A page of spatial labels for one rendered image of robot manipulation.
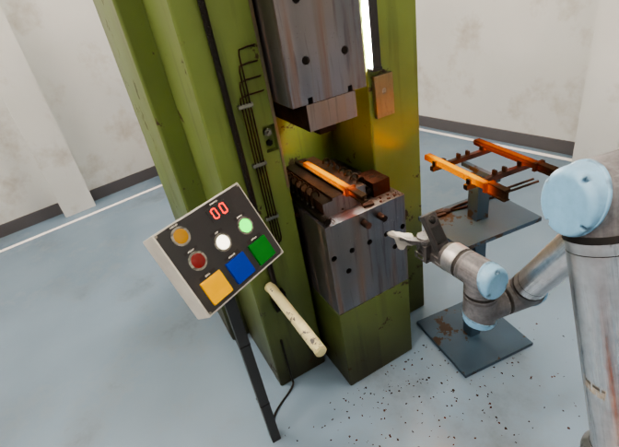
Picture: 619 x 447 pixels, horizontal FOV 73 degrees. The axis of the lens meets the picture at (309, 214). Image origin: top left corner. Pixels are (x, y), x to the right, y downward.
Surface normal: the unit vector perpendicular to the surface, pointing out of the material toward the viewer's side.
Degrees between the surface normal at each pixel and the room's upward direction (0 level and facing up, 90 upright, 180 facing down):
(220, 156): 90
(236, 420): 0
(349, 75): 90
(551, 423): 0
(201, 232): 60
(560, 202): 83
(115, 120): 90
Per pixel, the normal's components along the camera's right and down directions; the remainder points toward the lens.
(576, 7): -0.77, 0.42
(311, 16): 0.47, 0.38
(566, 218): -0.97, 0.15
